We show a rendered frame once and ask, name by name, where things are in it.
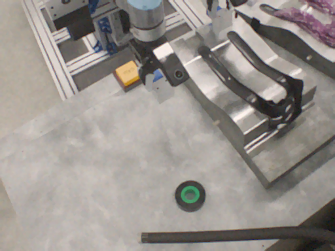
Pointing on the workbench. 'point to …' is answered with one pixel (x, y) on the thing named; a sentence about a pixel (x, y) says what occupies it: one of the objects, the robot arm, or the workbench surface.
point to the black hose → (203, 236)
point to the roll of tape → (195, 187)
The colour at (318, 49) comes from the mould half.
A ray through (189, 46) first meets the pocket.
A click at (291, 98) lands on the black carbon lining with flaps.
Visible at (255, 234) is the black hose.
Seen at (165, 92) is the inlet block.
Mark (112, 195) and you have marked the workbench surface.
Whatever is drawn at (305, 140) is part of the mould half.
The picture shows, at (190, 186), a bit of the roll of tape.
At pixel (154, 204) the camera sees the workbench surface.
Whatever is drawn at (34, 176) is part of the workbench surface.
